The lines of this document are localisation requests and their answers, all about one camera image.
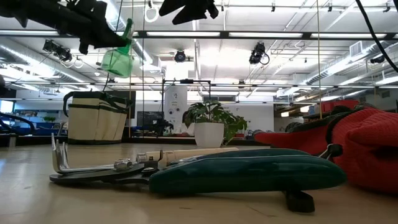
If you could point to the small green potted plant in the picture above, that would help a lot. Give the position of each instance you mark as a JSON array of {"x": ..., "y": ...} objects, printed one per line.
[{"x": 49, "y": 119}]

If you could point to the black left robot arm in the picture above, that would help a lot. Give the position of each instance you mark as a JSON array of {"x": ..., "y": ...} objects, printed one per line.
[{"x": 18, "y": 7}]

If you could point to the white pillar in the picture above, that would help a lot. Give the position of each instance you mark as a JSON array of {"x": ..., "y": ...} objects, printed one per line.
[{"x": 175, "y": 99}]

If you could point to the black overhead rig camera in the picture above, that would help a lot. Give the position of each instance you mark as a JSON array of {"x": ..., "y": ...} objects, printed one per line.
[
  {"x": 62, "y": 53},
  {"x": 180, "y": 56},
  {"x": 257, "y": 53}
]

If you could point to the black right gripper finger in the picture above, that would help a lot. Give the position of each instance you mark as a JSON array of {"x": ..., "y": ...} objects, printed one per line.
[
  {"x": 183, "y": 18},
  {"x": 172, "y": 7}
]

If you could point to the green translucent spray bottle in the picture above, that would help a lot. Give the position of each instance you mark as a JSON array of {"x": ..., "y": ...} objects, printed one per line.
[{"x": 118, "y": 63}]

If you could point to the black overhead frame beam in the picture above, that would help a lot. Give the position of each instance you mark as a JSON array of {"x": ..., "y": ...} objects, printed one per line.
[{"x": 224, "y": 35}]

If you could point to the red storage crates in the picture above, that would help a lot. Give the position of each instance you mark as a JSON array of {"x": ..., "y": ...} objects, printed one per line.
[{"x": 339, "y": 105}]

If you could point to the green plant in white pot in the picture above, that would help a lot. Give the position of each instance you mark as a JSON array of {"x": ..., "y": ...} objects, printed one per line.
[{"x": 209, "y": 135}]

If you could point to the beige gardening bag green trim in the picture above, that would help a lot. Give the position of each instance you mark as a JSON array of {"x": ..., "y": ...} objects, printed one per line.
[{"x": 93, "y": 124}]

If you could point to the dark wall screen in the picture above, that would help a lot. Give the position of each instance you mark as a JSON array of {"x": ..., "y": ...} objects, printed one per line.
[{"x": 149, "y": 118}]

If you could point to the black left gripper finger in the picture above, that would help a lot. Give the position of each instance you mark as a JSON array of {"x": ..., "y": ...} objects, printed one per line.
[{"x": 109, "y": 38}]

